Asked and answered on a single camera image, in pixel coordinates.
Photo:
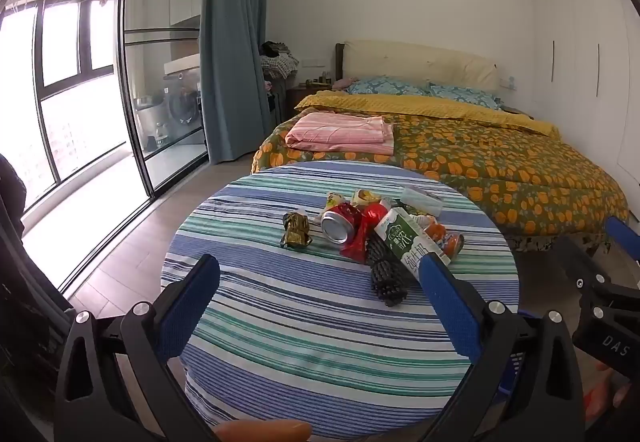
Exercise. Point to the green and white milk carton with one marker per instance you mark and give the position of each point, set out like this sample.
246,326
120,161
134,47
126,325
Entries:
405,237

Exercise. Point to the pile of clothes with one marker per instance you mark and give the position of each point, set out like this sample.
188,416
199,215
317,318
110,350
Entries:
277,60

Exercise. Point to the cream padded headboard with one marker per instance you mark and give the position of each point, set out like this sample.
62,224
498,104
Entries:
410,60

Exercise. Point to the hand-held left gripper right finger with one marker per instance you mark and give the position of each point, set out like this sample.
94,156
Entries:
450,307

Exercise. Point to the black ribbed plastic wrapper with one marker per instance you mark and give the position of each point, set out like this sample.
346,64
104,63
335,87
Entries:
385,277

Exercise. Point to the clear water bottle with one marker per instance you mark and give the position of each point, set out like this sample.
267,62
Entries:
160,135

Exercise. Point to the striped tablecloth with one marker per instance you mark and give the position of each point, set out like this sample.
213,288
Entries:
300,322

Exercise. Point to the cream snack packet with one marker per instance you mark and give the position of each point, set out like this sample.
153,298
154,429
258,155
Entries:
334,201

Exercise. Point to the teal floral pillow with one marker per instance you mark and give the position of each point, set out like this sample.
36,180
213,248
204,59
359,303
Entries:
465,97
387,86

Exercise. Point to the red soda can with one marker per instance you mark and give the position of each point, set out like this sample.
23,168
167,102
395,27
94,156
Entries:
346,217

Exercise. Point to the dark cloth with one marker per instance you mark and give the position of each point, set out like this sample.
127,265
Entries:
25,297

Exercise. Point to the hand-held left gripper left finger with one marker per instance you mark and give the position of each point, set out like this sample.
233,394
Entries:
192,307

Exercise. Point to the black framed window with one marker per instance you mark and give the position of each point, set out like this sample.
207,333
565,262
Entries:
60,97

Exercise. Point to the glass sliding door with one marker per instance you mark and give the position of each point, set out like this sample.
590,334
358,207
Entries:
160,72

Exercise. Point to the yellow blanket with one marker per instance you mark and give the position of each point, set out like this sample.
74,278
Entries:
450,110

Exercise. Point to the orange cloth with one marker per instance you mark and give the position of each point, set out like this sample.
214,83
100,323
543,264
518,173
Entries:
602,402

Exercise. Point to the clear plastic box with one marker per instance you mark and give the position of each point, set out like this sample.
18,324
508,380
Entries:
422,201

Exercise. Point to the white wardrobe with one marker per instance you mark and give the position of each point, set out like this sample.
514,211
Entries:
585,72

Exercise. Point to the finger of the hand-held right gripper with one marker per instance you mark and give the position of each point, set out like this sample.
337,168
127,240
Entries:
580,262
622,237

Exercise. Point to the wooden nightstand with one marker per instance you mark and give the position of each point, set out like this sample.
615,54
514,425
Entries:
305,97

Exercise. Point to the washing machine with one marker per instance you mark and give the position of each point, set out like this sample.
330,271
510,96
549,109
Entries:
182,102

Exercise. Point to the blue-grey curtain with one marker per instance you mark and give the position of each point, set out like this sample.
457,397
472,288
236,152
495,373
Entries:
235,47

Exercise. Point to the yellow and brown snack packet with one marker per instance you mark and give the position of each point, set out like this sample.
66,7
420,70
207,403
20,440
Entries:
365,196

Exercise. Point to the gold wrapper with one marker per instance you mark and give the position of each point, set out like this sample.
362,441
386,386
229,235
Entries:
295,229

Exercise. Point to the person's left hand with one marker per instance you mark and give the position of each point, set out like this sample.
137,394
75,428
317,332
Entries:
265,432

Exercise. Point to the red plastic bag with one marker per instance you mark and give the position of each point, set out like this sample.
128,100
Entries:
367,227

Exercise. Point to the small pink cloth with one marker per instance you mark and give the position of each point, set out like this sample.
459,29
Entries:
343,84

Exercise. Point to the pink striped folded cloth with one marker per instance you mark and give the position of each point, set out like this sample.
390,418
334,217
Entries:
340,132

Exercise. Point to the floral bed skirt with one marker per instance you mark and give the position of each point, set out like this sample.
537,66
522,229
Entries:
550,242

